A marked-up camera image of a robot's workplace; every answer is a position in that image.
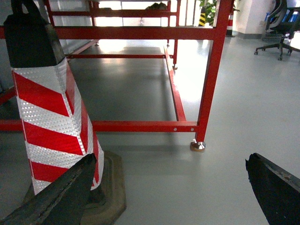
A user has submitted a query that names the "red white striped bollard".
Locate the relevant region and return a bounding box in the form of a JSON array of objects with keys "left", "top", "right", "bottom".
[{"left": 4, "top": 0, "right": 126, "bottom": 225}]

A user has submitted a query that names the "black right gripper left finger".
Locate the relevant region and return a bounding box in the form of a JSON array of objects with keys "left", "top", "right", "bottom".
[{"left": 0, "top": 153, "right": 97, "bottom": 225}]

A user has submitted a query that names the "green potted plant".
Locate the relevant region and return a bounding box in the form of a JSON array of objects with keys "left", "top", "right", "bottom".
[{"left": 199, "top": 0, "right": 240, "bottom": 27}]

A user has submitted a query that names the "black office chair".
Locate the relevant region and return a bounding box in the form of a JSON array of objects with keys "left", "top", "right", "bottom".
[{"left": 254, "top": 0, "right": 300, "bottom": 60}]

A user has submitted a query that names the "yellow black traffic cone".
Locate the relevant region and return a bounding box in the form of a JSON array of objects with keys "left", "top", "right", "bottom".
[{"left": 198, "top": 7, "right": 206, "bottom": 27}]

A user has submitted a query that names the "red metal table frame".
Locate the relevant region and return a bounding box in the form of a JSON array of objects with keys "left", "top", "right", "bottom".
[{"left": 0, "top": 0, "right": 235, "bottom": 152}]

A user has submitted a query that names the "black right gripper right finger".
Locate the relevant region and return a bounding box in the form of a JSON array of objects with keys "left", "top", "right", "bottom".
[{"left": 246, "top": 153, "right": 300, "bottom": 225}]

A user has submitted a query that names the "red white traffic cone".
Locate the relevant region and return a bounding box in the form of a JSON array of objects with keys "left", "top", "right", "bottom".
[{"left": 226, "top": 12, "right": 234, "bottom": 37}]

